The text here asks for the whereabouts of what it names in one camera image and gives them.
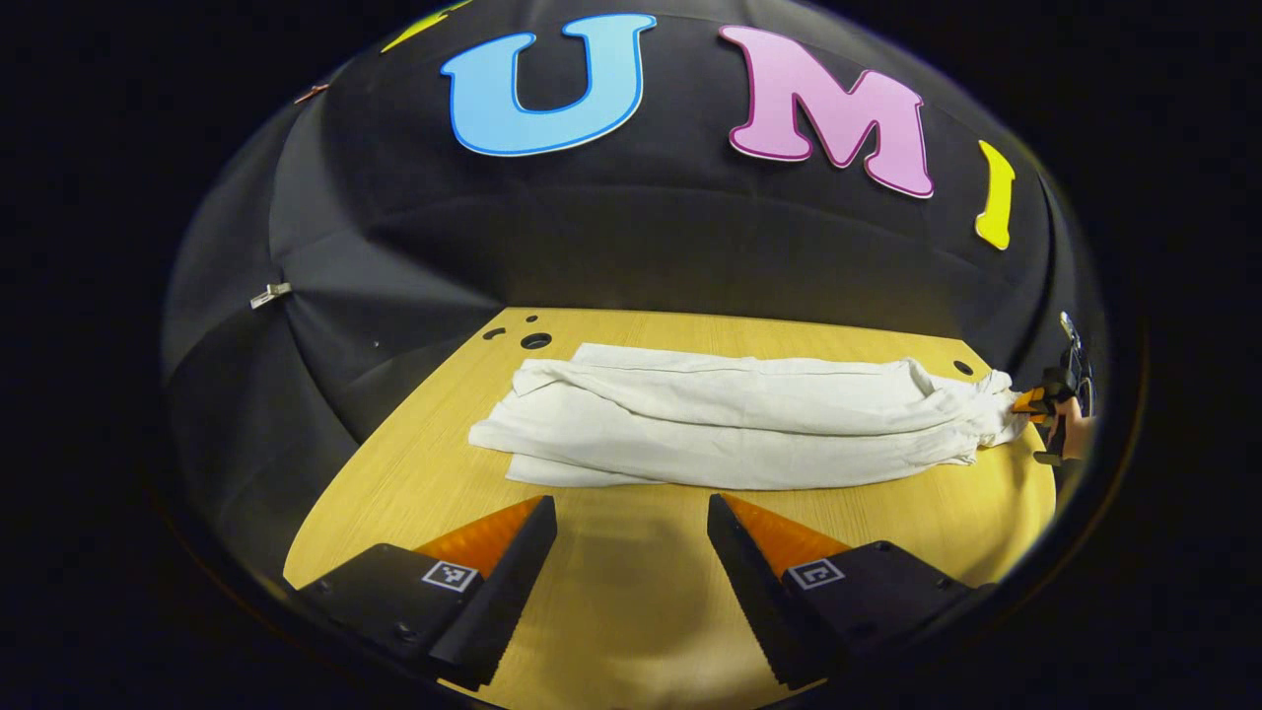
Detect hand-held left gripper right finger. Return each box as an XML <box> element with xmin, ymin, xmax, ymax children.
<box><xmin>707</xmin><ymin>493</ymin><xmax>977</xmax><ymax>689</ymax></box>

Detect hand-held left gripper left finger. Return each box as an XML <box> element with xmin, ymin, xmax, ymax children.
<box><xmin>296</xmin><ymin>495</ymin><xmax>558</xmax><ymax>691</ymax></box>

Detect white jeans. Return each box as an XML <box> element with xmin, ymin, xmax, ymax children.
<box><xmin>468</xmin><ymin>342</ymin><xmax>1026</xmax><ymax>491</ymax></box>

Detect black backdrop cloth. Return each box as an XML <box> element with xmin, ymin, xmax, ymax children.
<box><xmin>163</xmin><ymin>0</ymin><xmax>1100</xmax><ymax>583</ymax></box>

